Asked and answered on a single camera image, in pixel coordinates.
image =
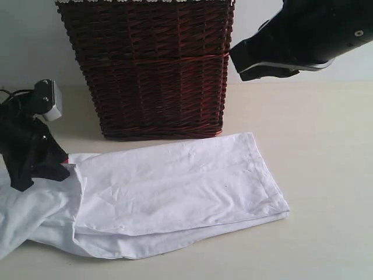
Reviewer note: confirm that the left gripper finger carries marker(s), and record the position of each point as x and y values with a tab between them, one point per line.
47	100

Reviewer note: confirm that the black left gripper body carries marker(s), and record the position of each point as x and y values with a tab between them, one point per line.
23	134

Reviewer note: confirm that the white t-shirt red print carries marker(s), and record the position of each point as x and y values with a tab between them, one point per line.
140	203

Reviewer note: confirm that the dark red wicker basket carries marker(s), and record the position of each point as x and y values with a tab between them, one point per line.
155	69

